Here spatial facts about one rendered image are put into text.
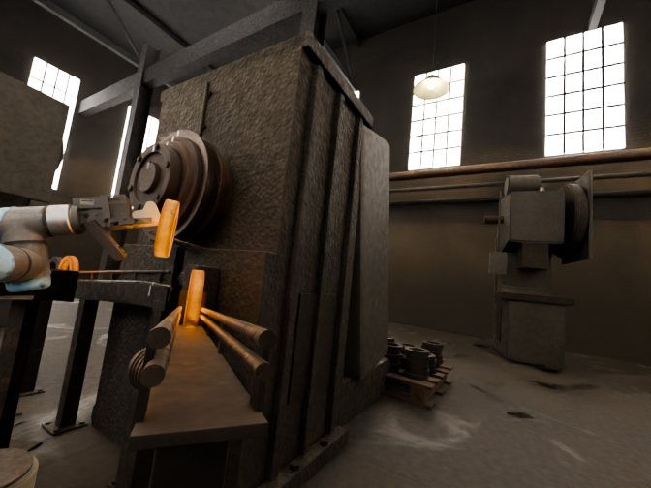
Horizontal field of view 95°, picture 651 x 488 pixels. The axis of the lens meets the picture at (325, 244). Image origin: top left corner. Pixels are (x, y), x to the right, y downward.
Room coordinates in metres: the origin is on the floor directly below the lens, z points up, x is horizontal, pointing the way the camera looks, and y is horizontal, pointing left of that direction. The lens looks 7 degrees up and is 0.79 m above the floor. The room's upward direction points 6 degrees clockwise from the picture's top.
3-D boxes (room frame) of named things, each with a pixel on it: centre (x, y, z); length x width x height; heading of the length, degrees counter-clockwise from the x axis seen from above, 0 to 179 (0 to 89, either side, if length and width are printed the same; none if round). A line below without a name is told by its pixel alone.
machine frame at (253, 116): (1.59, 0.42, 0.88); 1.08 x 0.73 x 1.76; 59
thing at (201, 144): (1.22, 0.64, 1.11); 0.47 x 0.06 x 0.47; 59
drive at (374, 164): (2.23, 0.00, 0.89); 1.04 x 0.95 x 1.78; 149
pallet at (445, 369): (2.79, -0.55, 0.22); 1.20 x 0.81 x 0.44; 57
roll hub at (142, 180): (1.13, 0.69, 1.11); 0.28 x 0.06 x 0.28; 59
